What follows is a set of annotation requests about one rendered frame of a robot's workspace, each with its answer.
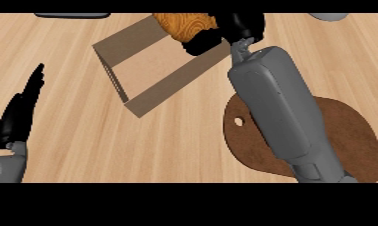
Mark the dark grey flat object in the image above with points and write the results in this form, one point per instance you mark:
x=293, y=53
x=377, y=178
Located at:
x=73, y=15

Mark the golden brown croissant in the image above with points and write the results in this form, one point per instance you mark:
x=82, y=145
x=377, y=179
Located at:
x=190, y=25

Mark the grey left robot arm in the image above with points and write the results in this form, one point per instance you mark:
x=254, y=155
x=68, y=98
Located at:
x=11, y=163

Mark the open cardboard box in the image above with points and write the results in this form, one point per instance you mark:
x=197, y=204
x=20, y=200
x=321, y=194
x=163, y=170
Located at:
x=153, y=66

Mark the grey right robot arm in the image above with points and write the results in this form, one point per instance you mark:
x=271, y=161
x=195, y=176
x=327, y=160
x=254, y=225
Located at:
x=281, y=103

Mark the grey rounded object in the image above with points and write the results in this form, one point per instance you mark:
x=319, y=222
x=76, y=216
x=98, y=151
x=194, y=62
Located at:
x=328, y=16

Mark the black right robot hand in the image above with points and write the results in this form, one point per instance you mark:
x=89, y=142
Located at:
x=244, y=25

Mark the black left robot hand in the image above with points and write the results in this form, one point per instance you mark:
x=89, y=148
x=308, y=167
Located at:
x=23, y=110

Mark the brown wooden cutting board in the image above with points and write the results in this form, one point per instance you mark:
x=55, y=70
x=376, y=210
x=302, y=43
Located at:
x=345, y=126

